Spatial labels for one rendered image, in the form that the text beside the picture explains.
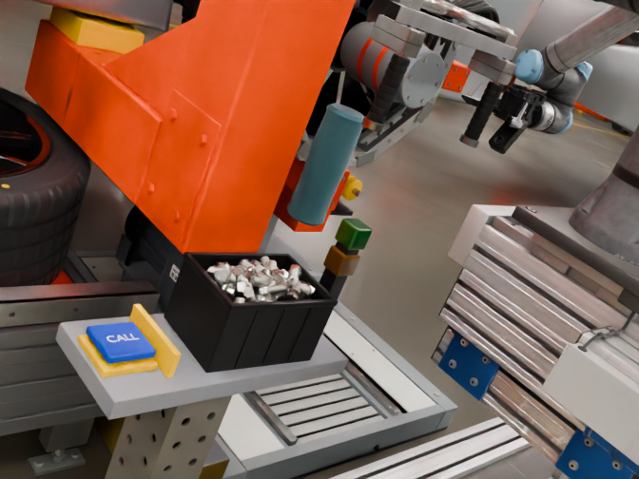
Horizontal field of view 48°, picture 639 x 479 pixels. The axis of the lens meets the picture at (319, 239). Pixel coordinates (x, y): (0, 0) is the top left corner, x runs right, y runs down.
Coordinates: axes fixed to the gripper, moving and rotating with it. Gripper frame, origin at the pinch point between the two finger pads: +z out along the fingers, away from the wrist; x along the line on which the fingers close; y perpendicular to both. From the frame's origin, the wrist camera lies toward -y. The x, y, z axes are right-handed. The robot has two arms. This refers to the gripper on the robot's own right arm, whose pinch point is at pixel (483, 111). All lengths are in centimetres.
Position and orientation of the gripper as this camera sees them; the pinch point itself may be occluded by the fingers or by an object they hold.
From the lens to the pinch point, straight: 168.7
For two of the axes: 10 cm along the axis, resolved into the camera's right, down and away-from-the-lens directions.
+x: 6.1, 5.1, -6.0
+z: -7.0, 0.0, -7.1
